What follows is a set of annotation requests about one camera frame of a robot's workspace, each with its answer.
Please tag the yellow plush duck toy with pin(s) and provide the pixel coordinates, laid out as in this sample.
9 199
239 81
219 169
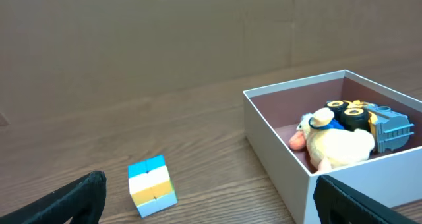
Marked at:
328 143

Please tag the multicolour puzzle cube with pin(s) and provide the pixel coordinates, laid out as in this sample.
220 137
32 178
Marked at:
150 186

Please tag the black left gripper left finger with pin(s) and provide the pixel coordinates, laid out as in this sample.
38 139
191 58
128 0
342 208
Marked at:
81 201

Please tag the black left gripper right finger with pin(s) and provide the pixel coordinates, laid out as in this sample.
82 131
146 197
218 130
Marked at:
338 203

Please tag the grey and yellow toy truck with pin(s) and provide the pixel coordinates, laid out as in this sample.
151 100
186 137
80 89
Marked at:
391 130

